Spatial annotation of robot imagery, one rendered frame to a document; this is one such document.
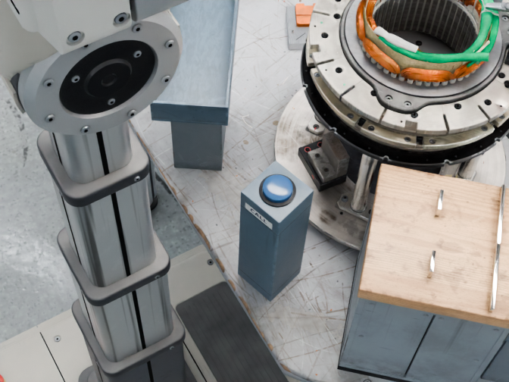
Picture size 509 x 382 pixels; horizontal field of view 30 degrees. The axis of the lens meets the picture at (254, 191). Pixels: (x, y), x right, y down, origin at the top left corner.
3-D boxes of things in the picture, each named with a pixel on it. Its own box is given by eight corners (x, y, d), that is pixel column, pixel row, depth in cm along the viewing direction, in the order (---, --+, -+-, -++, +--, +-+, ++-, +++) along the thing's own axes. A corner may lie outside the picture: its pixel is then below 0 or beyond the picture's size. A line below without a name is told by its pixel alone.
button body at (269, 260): (267, 245, 152) (275, 159, 130) (300, 272, 149) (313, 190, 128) (237, 273, 149) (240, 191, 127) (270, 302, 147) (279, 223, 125)
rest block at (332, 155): (330, 148, 157) (333, 129, 152) (346, 174, 154) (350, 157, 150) (307, 157, 156) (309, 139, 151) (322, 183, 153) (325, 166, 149)
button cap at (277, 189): (276, 172, 129) (276, 168, 128) (298, 189, 127) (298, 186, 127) (256, 190, 127) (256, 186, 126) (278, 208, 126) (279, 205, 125)
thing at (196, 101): (176, 83, 167) (169, -32, 143) (237, 88, 167) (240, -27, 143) (160, 205, 155) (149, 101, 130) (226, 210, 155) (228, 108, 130)
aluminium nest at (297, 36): (350, 11, 177) (351, 2, 175) (354, 49, 173) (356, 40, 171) (285, 12, 177) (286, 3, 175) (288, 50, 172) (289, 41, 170)
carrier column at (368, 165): (366, 205, 154) (386, 132, 136) (362, 217, 152) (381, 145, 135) (352, 199, 154) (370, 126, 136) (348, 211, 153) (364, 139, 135)
